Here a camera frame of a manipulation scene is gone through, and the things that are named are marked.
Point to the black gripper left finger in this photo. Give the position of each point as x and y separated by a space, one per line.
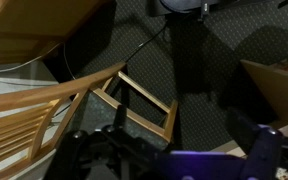
94 153

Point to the wooden chair with grey cushion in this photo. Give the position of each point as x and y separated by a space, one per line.
50 91

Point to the black foam floor mat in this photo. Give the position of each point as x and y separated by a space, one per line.
200 66

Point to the brown cardboard box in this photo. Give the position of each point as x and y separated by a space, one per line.
277 93

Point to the aluminium robot base mount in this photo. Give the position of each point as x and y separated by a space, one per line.
200 165

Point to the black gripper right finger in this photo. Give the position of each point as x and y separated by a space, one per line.
265 150

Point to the granite-topped kitchen counter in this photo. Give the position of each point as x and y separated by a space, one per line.
34 20

